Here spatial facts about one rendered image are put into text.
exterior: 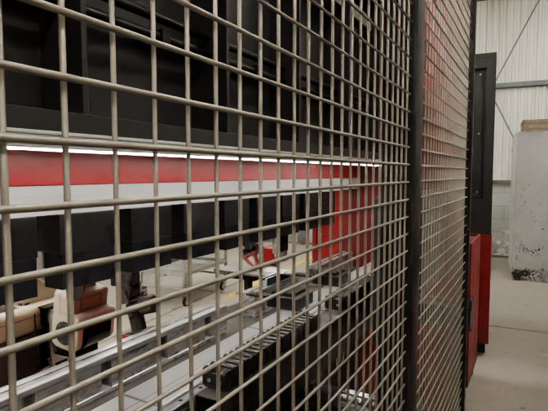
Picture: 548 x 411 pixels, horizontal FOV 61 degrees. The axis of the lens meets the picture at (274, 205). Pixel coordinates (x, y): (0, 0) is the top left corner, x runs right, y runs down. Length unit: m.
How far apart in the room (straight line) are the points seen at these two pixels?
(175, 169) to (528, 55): 7.89
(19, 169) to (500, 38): 8.35
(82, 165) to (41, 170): 0.10
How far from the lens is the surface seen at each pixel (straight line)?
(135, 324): 1.87
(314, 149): 1.69
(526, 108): 8.70
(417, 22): 0.73
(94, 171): 1.14
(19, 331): 2.38
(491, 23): 8.94
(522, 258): 6.92
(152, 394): 1.00
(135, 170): 1.22
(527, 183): 6.83
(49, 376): 1.18
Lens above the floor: 1.41
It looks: 4 degrees down
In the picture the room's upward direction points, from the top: straight up
